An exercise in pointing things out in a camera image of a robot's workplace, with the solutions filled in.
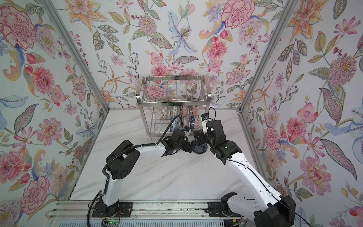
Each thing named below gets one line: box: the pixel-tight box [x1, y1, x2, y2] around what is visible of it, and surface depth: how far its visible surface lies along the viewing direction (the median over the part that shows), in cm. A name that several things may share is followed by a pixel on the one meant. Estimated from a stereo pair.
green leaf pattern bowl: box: [192, 105, 199, 117], surface depth 106 cm
